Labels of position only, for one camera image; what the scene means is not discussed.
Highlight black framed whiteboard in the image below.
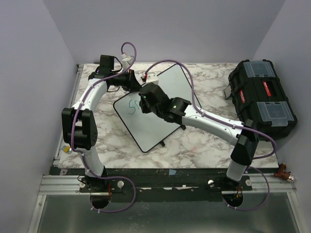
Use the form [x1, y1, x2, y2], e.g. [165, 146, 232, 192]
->
[113, 63, 202, 154]

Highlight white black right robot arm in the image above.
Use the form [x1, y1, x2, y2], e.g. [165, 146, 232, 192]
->
[139, 83, 259, 190]

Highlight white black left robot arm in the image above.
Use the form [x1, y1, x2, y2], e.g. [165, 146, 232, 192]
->
[61, 54, 141, 192]

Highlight yellow small object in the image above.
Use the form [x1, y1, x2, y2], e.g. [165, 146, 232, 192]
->
[61, 145, 72, 154]

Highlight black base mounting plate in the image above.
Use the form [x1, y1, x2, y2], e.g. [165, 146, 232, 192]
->
[49, 167, 252, 203]

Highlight black plastic toolbox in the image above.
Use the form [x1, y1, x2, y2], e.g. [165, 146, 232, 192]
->
[223, 59, 297, 140]

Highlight copper pipe fitting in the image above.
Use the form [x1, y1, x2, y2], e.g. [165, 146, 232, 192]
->
[274, 163, 294, 183]

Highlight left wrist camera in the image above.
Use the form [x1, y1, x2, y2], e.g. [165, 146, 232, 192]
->
[121, 53, 134, 71]

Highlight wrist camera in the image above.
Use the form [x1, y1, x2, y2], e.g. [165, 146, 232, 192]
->
[141, 72, 158, 84]
[121, 53, 134, 71]

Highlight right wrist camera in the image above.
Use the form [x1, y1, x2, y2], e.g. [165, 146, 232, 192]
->
[141, 72, 158, 84]

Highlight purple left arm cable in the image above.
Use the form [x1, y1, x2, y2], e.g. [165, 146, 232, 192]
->
[70, 42, 138, 214]

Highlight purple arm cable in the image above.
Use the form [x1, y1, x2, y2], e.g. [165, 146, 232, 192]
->
[70, 42, 138, 214]
[144, 60, 277, 212]

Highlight aluminium rail left edge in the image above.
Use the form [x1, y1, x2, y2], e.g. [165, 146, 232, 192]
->
[53, 63, 85, 167]

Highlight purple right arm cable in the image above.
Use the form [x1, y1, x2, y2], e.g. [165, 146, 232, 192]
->
[144, 60, 277, 212]

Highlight front aluminium rail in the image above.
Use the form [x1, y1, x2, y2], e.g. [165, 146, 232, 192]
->
[38, 175, 85, 195]

